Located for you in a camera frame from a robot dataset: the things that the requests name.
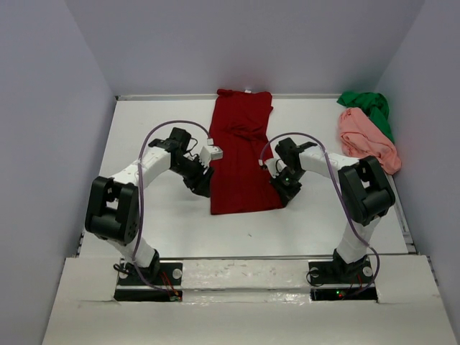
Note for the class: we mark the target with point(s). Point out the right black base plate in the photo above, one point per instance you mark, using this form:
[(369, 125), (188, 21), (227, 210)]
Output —
[(329, 286)]

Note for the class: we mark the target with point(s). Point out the metal rail at table front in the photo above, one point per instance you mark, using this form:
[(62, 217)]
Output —
[(307, 257)]

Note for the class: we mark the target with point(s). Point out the green t shirt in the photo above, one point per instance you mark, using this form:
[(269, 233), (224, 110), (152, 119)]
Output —
[(374, 105)]

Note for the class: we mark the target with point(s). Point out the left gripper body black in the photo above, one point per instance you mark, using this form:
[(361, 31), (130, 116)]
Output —
[(191, 172)]

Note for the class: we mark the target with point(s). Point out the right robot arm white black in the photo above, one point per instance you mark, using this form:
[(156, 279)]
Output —
[(365, 195)]

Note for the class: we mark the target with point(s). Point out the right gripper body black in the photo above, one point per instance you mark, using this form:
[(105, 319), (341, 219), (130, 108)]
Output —
[(287, 182)]

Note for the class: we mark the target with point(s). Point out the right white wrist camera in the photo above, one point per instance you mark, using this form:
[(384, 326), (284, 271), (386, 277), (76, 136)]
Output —
[(274, 166)]

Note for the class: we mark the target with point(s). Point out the pink t shirt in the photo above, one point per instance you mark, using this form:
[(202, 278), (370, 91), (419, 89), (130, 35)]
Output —
[(360, 138)]

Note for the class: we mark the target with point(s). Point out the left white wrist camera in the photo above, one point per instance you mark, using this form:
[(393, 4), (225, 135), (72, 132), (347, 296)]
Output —
[(210, 153)]

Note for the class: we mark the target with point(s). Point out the dark red t shirt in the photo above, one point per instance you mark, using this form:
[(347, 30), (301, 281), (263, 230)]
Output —
[(239, 127)]

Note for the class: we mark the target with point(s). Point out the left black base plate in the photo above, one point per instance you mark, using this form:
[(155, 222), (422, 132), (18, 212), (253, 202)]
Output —
[(164, 287)]

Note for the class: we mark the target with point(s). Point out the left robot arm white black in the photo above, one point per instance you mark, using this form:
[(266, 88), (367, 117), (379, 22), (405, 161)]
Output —
[(116, 203)]

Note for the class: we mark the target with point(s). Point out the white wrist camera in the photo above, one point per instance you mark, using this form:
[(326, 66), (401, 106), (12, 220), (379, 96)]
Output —
[(274, 166), (210, 153)]

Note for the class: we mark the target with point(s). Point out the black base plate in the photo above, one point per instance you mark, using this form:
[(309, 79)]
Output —
[(329, 286), (164, 287)]

